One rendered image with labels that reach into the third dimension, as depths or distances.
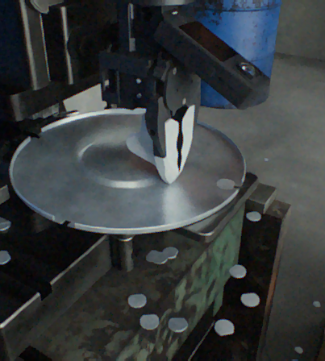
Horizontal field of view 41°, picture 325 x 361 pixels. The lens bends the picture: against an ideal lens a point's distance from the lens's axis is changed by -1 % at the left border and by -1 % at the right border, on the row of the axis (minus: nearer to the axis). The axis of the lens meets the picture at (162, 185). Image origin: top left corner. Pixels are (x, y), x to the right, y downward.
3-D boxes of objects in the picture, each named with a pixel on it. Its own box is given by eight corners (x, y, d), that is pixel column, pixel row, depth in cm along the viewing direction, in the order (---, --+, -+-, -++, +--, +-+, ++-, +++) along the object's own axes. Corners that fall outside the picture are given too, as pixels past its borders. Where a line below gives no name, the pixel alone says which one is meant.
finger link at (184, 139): (150, 161, 56) (149, 91, 51) (192, 173, 53) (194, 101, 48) (136, 172, 54) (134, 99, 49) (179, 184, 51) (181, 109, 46)
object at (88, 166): (198, 269, 40) (198, 263, 40) (-44, 190, 49) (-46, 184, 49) (267, 137, 62) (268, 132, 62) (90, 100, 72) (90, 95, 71)
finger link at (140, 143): (136, 172, 54) (134, 99, 49) (179, 184, 51) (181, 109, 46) (121, 183, 52) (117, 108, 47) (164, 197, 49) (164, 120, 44)
